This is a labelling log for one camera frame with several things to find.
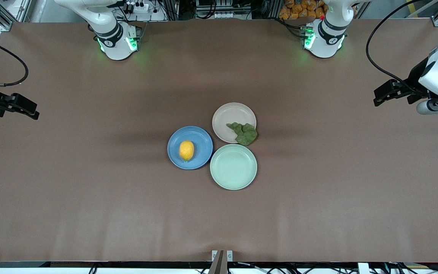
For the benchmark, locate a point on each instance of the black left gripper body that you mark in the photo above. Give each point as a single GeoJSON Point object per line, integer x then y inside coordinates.
{"type": "Point", "coordinates": [415, 82]}

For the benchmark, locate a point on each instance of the green lettuce leaf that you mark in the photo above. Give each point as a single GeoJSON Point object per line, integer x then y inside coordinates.
{"type": "Point", "coordinates": [246, 134]}

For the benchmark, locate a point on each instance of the yellow lemon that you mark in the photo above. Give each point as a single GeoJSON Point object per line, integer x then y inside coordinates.
{"type": "Point", "coordinates": [186, 150]}

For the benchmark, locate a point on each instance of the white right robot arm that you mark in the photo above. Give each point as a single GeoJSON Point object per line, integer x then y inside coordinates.
{"type": "Point", "coordinates": [116, 42]}

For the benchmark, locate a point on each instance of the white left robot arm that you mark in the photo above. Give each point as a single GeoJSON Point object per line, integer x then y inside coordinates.
{"type": "Point", "coordinates": [325, 42]}

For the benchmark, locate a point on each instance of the bag of orange items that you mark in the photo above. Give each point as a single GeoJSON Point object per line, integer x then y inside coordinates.
{"type": "Point", "coordinates": [299, 9]}

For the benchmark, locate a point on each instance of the white power strip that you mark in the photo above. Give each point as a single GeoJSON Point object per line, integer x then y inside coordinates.
{"type": "Point", "coordinates": [137, 7]}

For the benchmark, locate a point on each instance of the beige plate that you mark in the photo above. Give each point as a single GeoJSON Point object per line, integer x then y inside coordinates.
{"type": "Point", "coordinates": [228, 118]}

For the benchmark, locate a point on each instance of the pale green plate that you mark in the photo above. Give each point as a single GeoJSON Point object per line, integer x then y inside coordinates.
{"type": "Point", "coordinates": [233, 166]}

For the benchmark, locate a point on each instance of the blue plate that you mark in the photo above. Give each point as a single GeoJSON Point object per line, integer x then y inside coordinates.
{"type": "Point", "coordinates": [200, 150]}

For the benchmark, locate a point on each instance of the aluminium frame profile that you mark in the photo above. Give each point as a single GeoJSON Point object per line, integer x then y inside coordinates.
{"type": "Point", "coordinates": [13, 13]}

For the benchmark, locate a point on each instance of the metal table edge bracket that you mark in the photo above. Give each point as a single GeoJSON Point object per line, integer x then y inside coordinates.
{"type": "Point", "coordinates": [229, 255]}

